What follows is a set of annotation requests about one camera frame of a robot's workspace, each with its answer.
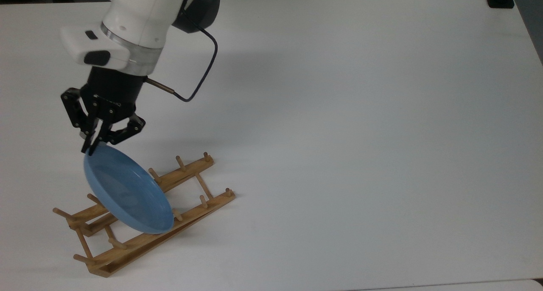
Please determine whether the wooden peg plate rack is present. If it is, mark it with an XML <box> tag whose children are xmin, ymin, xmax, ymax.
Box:
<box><xmin>53</xmin><ymin>152</ymin><xmax>236</xmax><ymax>278</ymax></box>

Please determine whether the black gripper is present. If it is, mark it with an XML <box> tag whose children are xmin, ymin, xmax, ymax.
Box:
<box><xmin>61</xmin><ymin>66</ymin><xmax>147</xmax><ymax>155</ymax></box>

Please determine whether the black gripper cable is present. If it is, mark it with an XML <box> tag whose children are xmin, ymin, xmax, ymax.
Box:
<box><xmin>146</xmin><ymin>11</ymin><xmax>219</xmax><ymax>103</ymax></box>

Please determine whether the blue round plate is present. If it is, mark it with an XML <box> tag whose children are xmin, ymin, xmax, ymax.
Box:
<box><xmin>83</xmin><ymin>143</ymin><xmax>175</xmax><ymax>235</ymax></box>

